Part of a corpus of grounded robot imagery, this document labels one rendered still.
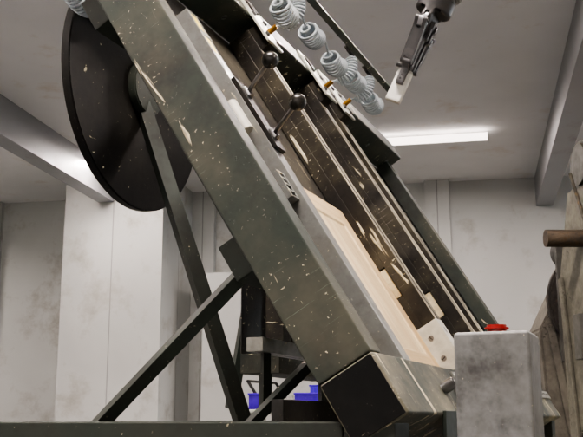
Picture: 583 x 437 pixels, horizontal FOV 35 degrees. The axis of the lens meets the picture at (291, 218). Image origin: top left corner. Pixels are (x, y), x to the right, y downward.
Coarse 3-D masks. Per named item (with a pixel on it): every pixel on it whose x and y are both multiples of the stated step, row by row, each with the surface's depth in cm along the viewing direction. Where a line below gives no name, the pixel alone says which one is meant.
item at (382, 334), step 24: (192, 24) 210; (216, 72) 205; (240, 96) 202; (264, 144) 197; (288, 168) 197; (312, 216) 190; (312, 240) 189; (336, 264) 186; (360, 288) 183; (360, 312) 182; (384, 336) 179
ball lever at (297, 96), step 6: (294, 96) 192; (300, 96) 192; (288, 102) 193; (294, 102) 192; (300, 102) 192; (294, 108) 192; (300, 108) 192; (288, 114) 195; (282, 120) 196; (276, 132) 199; (276, 138) 199
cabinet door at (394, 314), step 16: (320, 208) 212; (336, 208) 230; (336, 224) 218; (336, 240) 206; (352, 240) 223; (352, 256) 211; (368, 256) 226; (368, 272) 215; (368, 288) 203; (384, 288) 219; (384, 304) 208; (400, 304) 223; (400, 320) 212; (400, 336) 200; (416, 336) 215; (416, 352) 203
